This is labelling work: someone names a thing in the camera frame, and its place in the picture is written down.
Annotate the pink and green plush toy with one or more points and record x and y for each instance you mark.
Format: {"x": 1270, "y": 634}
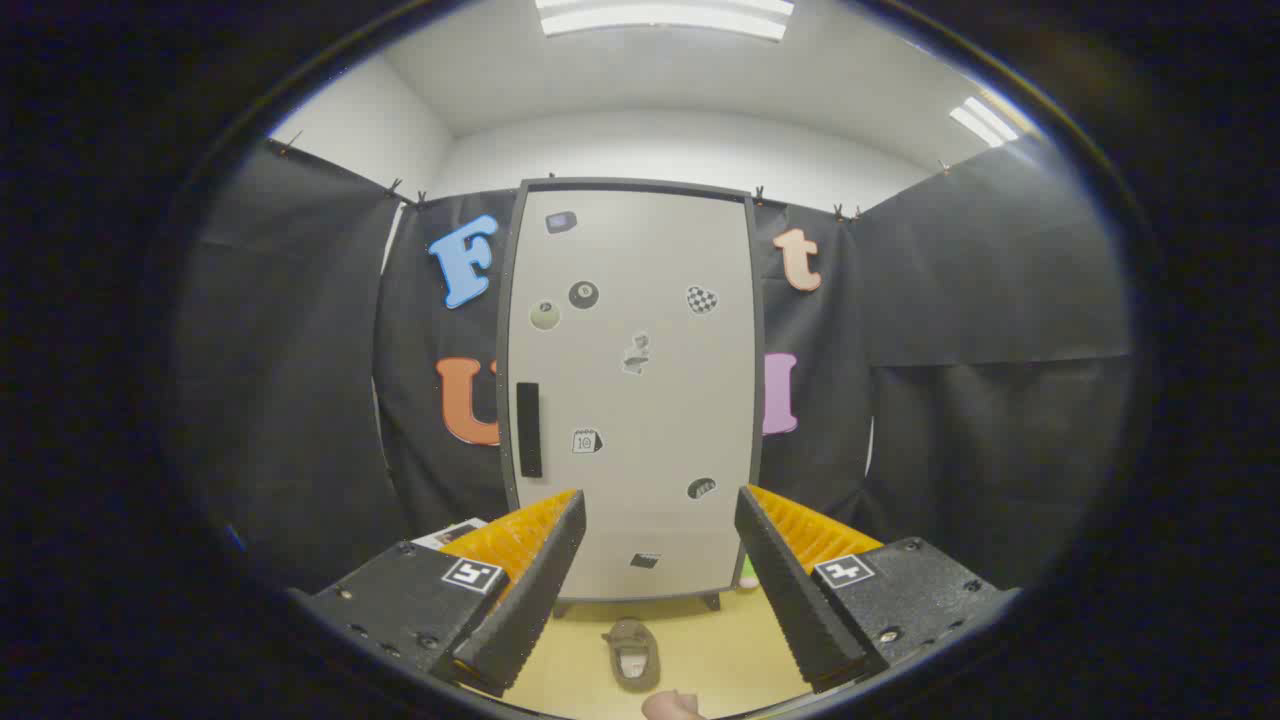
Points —
{"x": 748, "y": 575}

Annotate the brown fuzzy slipper shoe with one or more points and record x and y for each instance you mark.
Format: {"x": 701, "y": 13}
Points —
{"x": 632, "y": 630}

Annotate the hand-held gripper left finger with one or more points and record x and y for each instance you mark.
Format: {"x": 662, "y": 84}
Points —
{"x": 530, "y": 600}

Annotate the black backdrop cloth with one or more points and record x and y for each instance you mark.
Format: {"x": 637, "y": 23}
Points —
{"x": 300, "y": 400}

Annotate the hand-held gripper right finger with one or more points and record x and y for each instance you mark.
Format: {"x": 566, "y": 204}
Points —
{"x": 790, "y": 590}

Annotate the dark grey shoe cabinet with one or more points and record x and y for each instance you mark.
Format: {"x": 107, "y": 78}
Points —
{"x": 640, "y": 184}

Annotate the long ceiling light panel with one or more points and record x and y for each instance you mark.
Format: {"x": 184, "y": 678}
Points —
{"x": 660, "y": 18}

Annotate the white book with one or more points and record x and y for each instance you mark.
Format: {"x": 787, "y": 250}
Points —
{"x": 450, "y": 533}

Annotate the small ceiling light panel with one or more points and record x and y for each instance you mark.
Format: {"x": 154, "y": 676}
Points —
{"x": 985, "y": 122}

